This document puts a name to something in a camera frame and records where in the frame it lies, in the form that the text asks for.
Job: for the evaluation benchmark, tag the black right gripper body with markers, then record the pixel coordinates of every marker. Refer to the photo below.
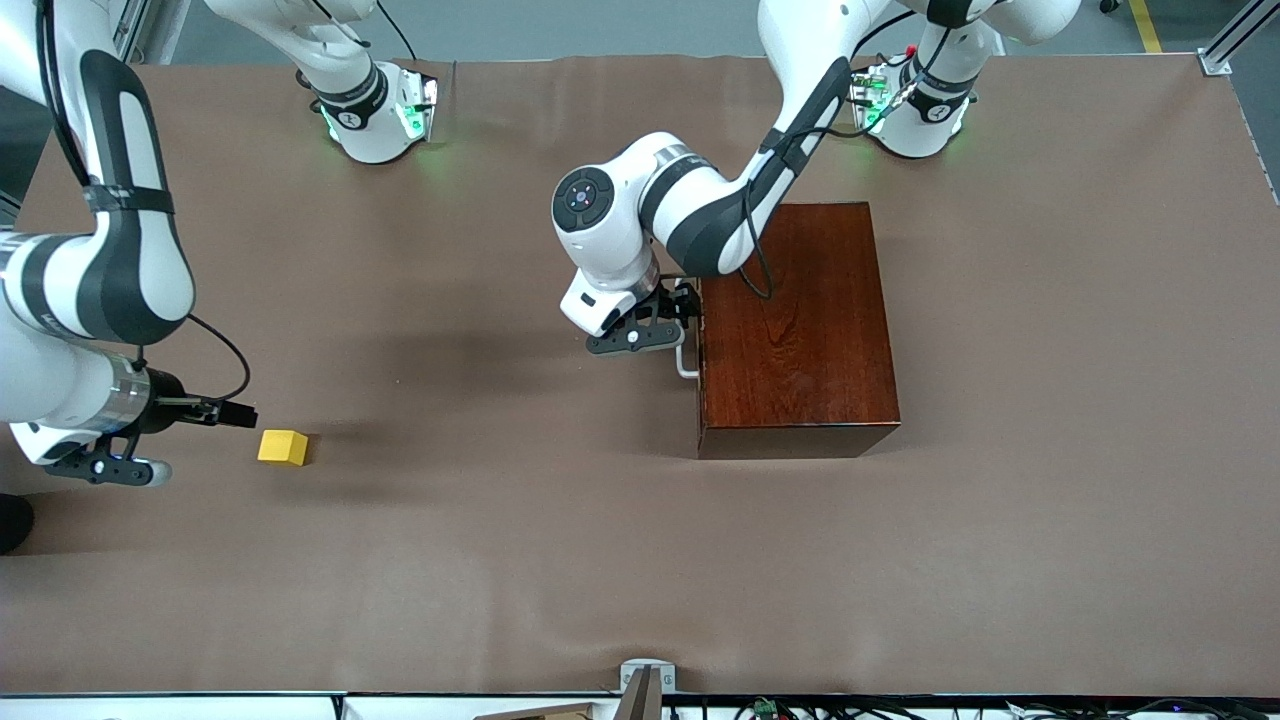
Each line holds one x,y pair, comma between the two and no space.
167,408

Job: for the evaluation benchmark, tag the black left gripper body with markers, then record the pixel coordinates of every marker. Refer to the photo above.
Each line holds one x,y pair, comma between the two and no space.
673,300

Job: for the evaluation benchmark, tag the light wooden tray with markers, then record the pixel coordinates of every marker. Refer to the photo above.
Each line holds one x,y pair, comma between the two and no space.
681,360

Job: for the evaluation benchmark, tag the yellow block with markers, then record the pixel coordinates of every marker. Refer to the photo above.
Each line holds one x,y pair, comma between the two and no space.
282,447

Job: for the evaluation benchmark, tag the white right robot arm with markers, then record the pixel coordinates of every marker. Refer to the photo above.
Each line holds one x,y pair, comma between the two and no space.
50,390

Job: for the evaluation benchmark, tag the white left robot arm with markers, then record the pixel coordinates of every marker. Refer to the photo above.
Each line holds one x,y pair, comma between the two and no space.
610,250

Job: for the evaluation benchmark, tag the dark wooden cabinet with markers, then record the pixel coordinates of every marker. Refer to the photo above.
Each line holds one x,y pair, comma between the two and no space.
820,350

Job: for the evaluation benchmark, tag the black round object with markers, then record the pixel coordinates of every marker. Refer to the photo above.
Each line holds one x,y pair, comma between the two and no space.
12,525

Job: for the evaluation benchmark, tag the paper table cover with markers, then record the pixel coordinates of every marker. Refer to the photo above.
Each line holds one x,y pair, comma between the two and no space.
500,550

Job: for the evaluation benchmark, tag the green connector plug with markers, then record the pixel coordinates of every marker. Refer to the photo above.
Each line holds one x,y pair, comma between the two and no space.
765,708

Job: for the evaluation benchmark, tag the light wooden board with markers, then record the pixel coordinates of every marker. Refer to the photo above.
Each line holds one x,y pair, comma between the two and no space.
540,714

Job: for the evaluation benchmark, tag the aluminium profile bar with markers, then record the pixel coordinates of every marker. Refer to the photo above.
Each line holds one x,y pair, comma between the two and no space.
1218,64

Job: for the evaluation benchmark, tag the aluminium frame structure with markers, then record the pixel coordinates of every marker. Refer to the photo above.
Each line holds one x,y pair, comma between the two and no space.
130,25

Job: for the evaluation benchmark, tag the grey metal bracket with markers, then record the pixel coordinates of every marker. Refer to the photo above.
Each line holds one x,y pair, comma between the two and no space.
640,700

